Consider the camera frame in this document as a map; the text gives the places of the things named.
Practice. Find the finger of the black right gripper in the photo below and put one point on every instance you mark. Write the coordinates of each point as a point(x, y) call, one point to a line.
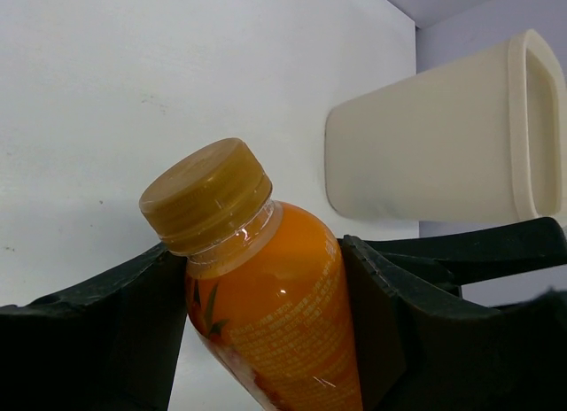
point(452, 261)

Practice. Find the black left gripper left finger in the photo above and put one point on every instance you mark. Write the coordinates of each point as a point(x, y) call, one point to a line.
point(108, 343)

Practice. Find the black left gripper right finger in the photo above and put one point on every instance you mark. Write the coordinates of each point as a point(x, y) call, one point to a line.
point(421, 348)

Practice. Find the orange juice bottle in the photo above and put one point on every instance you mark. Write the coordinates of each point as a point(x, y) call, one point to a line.
point(265, 281)

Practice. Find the beige plastic bin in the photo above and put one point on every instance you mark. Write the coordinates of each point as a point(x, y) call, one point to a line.
point(480, 139)

